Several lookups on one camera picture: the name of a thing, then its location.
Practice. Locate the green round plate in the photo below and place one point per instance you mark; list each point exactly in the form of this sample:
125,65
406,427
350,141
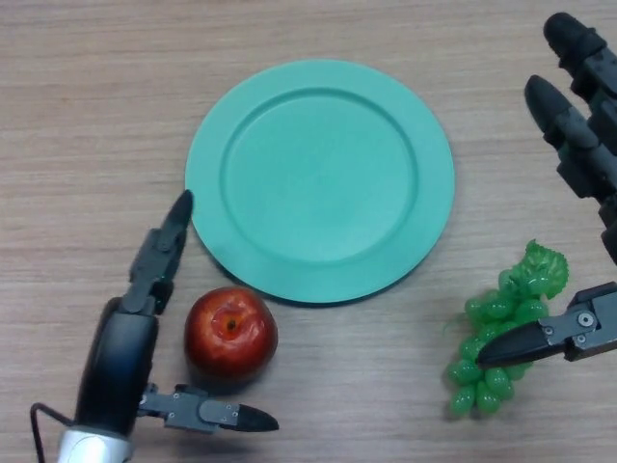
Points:
319,181

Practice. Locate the red apple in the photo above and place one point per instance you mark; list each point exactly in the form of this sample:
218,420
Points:
231,337

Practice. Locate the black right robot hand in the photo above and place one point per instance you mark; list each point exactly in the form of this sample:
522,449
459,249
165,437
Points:
590,149

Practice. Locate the green grape bunch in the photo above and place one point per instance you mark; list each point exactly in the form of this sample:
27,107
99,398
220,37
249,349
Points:
494,311

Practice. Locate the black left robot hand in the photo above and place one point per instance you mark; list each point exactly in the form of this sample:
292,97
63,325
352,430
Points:
118,362

